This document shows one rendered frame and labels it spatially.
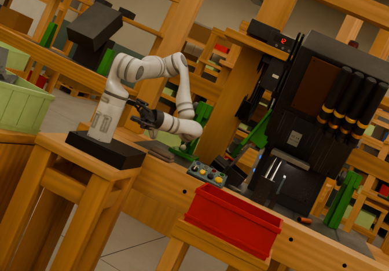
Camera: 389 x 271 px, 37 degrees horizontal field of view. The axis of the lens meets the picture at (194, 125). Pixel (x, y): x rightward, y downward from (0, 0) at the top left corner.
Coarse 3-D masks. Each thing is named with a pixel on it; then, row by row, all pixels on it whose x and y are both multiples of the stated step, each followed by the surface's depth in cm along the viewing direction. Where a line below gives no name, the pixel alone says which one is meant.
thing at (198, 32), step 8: (200, 24) 1329; (192, 32) 1334; (200, 32) 1328; (208, 32) 1322; (200, 40) 1326; (224, 40) 1309; (184, 48) 1337; (192, 48) 1331; (200, 48) 1325; (192, 56) 1330; (216, 56) 1312; (384, 128) 1192
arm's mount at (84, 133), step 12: (72, 132) 212; (84, 132) 221; (72, 144) 211; (84, 144) 210; (96, 144) 209; (108, 144) 216; (120, 144) 226; (96, 156) 209; (108, 156) 208; (120, 156) 207; (132, 156) 213; (144, 156) 229; (120, 168) 207; (132, 168) 220
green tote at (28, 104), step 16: (16, 80) 241; (0, 96) 209; (16, 96) 215; (32, 96) 222; (48, 96) 229; (0, 112) 212; (16, 112) 219; (32, 112) 226; (0, 128) 215; (16, 128) 222; (32, 128) 229
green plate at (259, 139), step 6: (270, 114) 249; (264, 120) 249; (258, 126) 249; (264, 126) 250; (252, 132) 249; (258, 132) 250; (264, 132) 250; (246, 138) 250; (252, 138) 251; (258, 138) 250; (264, 138) 250; (258, 144) 250; (264, 144) 250
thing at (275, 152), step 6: (276, 150) 234; (282, 156) 230; (288, 156) 229; (294, 156) 248; (288, 162) 231; (294, 162) 229; (300, 162) 229; (306, 162) 246; (300, 168) 230; (306, 168) 228
